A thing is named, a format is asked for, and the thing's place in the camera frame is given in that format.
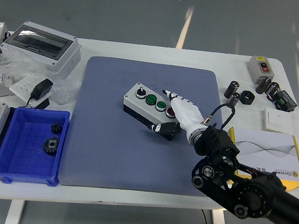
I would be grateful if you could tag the grey four-button control box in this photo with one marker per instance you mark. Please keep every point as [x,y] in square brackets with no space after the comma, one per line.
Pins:
[139,103]

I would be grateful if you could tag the white wall switch plate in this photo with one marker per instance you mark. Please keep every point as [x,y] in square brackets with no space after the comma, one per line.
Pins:
[279,122]

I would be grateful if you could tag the yellow and white cardboard box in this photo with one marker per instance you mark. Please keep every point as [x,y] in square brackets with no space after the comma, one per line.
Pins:
[269,151]

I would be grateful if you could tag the black module with green terminal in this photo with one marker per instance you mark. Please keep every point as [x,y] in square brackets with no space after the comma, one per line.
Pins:
[286,101]

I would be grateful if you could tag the blue plastic bin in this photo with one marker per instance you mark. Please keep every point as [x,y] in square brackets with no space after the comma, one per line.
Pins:
[22,161]

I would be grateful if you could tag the small black bevel gear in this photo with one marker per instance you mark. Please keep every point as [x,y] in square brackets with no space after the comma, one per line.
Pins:
[56,128]

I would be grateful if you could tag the small black plug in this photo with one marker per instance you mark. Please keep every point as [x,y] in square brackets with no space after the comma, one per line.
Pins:
[44,103]

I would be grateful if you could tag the black cylindrical capacitor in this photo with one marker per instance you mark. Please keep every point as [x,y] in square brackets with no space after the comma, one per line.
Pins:
[271,90]
[231,90]
[263,86]
[235,97]

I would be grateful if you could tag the clear plastic bag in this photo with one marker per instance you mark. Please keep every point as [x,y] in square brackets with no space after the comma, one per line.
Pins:
[19,64]

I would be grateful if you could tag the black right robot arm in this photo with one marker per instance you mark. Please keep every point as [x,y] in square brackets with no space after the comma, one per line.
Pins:
[255,193]

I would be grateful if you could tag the large black bevel gear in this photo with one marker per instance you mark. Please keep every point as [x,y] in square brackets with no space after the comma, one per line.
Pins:
[50,146]

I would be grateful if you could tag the grey red-black push-button switch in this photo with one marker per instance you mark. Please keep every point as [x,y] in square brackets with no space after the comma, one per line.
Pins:
[255,69]

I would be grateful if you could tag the grey enclosure with clear lid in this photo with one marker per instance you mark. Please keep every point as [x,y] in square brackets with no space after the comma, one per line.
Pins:
[59,61]

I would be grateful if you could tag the grey-blue table mat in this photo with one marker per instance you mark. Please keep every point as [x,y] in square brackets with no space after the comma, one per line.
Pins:
[106,145]

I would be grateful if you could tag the black hex nut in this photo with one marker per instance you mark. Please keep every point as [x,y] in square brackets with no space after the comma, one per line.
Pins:
[244,99]

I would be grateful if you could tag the black power adapter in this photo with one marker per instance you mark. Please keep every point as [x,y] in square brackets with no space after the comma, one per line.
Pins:
[41,88]

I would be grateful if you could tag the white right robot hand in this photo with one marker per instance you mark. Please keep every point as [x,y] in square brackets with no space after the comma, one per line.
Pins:
[186,114]

